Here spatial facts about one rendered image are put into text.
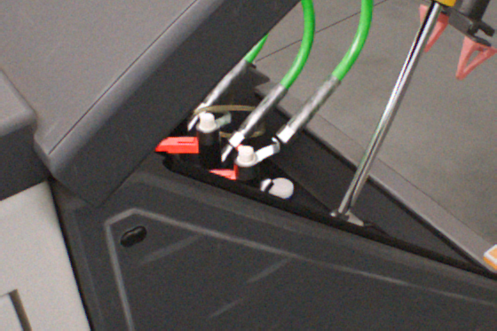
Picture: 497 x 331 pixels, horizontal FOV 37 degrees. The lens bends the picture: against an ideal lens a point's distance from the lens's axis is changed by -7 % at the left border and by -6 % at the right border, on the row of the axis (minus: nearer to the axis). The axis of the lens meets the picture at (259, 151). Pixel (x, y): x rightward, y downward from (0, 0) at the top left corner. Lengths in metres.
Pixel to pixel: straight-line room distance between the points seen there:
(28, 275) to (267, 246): 0.14
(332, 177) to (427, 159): 1.52
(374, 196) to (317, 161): 0.13
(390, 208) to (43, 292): 0.81
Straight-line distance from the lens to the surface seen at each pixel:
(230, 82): 1.04
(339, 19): 3.50
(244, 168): 0.89
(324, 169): 1.21
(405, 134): 2.81
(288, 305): 0.46
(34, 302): 0.35
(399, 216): 1.10
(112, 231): 0.35
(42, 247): 0.33
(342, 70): 0.92
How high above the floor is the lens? 1.66
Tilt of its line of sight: 38 degrees down
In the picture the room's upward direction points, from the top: 2 degrees counter-clockwise
